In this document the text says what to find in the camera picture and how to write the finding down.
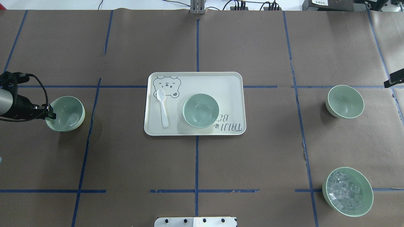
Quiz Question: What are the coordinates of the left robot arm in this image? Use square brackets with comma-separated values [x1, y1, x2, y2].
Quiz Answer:
[0, 89, 57, 122]

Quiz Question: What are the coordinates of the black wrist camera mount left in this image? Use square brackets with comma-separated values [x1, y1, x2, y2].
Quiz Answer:
[0, 71, 29, 87]

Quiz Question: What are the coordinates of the white plastic spoon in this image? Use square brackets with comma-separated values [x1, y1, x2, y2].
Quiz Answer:
[156, 89, 169, 128]

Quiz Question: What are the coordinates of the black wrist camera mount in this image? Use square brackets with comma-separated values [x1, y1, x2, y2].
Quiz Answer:
[384, 69, 404, 89]
[0, 71, 29, 87]

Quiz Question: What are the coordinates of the green bowl with ice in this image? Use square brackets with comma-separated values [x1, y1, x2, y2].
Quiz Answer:
[322, 167, 374, 217]

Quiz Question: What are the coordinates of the black power strip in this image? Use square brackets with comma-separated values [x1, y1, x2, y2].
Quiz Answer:
[223, 2, 282, 11]

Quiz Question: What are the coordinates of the green bowl on tray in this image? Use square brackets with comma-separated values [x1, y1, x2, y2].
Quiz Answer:
[182, 93, 219, 128]

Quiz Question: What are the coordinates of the aluminium frame post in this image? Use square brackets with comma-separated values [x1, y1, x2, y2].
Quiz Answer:
[190, 0, 206, 15]

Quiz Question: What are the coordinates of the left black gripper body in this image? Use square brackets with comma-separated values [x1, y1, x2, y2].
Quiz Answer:
[11, 95, 52, 120]

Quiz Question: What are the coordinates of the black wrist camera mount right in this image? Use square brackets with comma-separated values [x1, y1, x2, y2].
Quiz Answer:
[384, 69, 404, 89]

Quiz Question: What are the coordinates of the clear ice cubes pile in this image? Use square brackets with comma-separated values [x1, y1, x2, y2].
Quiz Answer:
[326, 171, 364, 211]

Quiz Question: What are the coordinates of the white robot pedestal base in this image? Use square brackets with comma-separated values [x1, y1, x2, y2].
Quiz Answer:
[154, 217, 238, 227]

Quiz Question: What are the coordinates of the cream bear print tray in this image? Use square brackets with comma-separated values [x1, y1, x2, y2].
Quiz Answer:
[143, 72, 247, 136]

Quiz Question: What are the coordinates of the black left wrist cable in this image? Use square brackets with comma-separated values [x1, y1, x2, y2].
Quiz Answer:
[0, 73, 49, 122]

